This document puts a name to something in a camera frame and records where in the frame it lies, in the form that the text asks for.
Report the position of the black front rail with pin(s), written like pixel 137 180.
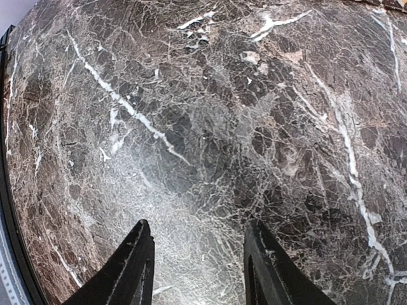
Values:
pixel 8 212

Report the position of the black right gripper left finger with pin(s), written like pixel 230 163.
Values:
pixel 127 276

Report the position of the white slotted cable duct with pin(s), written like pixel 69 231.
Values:
pixel 13 290

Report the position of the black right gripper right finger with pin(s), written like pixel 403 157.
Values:
pixel 271 277

